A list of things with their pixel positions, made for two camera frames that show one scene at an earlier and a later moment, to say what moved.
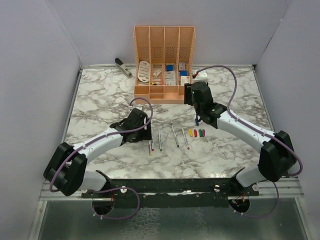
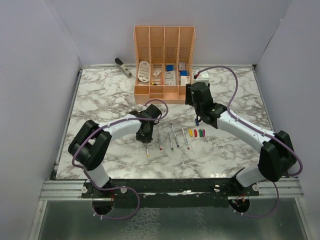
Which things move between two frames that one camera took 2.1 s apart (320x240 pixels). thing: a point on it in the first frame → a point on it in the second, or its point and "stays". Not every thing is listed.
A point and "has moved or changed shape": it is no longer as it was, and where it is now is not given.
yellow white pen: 150,147 has moved or changed shape
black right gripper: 188,93 stays
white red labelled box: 184,79 stays
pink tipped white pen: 185,139 stays
